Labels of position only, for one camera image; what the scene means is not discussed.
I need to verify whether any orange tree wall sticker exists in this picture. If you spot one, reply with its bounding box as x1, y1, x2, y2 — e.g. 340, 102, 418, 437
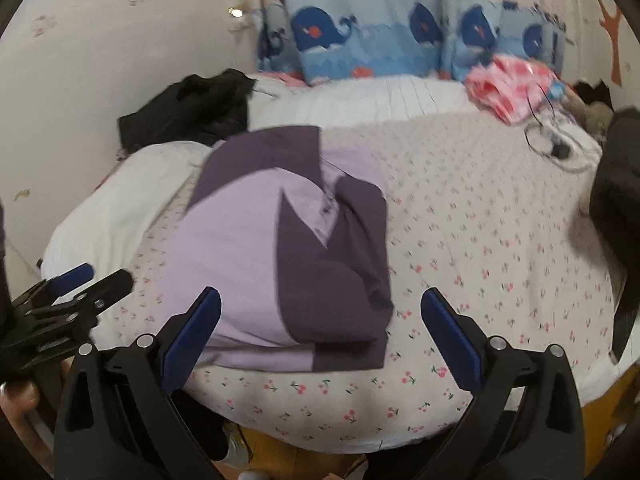
585, 0, 626, 86

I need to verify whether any purple two-tone jacket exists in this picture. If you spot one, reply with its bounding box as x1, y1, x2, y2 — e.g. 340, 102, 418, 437
159, 126, 396, 373

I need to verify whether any floral bed sheet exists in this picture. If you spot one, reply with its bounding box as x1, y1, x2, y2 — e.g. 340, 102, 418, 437
95, 110, 621, 456

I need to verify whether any black cable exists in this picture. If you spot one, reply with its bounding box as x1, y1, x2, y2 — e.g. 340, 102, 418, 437
525, 80, 601, 172

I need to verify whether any person's left hand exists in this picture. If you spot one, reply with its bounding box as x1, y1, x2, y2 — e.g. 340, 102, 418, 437
0, 380, 55, 463

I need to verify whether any black puffer jacket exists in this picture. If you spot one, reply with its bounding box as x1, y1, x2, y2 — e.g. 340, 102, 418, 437
589, 107, 640, 362

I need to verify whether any black garment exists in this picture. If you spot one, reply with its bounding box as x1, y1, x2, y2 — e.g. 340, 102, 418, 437
117, 69, 258, 153

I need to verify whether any pink red patterned cloth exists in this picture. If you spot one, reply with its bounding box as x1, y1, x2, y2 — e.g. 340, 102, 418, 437
465, 56, 566, 126

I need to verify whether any white quilt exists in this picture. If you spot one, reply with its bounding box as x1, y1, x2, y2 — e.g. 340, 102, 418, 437
40, 72, 481, 306

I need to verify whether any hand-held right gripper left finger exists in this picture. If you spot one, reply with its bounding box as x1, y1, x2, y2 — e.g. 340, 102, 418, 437
52, 286, 222, 480

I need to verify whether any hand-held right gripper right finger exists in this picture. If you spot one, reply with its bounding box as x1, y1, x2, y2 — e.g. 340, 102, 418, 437
420, 287, 586, 480

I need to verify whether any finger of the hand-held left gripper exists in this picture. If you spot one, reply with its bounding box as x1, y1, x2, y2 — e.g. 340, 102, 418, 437
75, 269, 135, 312
37, 262, 96, 302

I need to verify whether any brown plush toy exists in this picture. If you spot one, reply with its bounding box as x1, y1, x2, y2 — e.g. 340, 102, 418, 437
565, 97, 617, 137

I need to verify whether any whale print curtain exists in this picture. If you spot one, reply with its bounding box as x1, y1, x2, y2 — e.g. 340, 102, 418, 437
250, 0, 576, 86

